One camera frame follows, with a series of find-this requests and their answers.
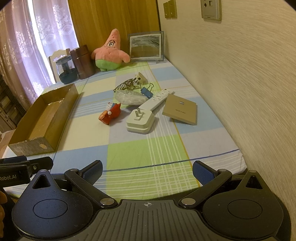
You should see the red Doraemon toy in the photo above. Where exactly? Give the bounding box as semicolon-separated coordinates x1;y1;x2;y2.
98;102;121;125

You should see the tan square card box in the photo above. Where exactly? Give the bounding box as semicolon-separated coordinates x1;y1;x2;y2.
163;94;197;125

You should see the white square charger box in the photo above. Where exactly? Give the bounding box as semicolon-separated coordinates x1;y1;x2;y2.
126;108;155;134

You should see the clear box of floss picks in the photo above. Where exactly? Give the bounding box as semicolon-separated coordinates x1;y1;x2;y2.
114;90;148;106

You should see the white remote control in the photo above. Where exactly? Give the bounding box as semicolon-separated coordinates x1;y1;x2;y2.
139;89;175;111

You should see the zebra striped hair clip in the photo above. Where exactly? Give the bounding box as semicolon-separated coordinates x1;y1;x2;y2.
113;78;140;92

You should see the blue binder clip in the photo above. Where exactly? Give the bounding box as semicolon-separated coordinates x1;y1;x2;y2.
140;83;154;99

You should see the beige UK plug adapter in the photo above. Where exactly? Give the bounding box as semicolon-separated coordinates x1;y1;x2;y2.
135;72;148;85

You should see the person's left hand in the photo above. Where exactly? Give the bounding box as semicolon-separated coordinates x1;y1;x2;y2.
0;192;8;238

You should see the open cardboard box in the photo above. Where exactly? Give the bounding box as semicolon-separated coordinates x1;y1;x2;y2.
9;84;78;156

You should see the plaid pastel tablecloth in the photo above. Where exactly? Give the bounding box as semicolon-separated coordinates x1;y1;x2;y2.
2;59;248;204

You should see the dark green glass humidifier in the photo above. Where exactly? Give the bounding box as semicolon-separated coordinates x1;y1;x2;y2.
56;55;78;84

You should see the cream wooden chair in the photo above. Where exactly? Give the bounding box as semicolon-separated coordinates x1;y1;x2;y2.
48;48;70;83

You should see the brown cylindrical canister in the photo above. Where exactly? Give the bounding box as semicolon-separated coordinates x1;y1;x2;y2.
70;45;95;79

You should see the pink Patrick star plush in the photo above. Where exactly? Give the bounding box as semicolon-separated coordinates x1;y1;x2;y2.
91;29;130;72

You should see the lilac lace curtain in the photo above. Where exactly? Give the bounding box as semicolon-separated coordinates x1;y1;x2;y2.
1;1;79;109

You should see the framed sand picture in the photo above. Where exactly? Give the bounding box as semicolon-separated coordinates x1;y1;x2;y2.
128;31;164;61

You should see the beige wall socket plate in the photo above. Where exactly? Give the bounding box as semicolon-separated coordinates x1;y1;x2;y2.
200;0;222;21

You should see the gold double wall socket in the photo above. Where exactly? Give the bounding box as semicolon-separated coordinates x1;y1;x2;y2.
163;0;178;19

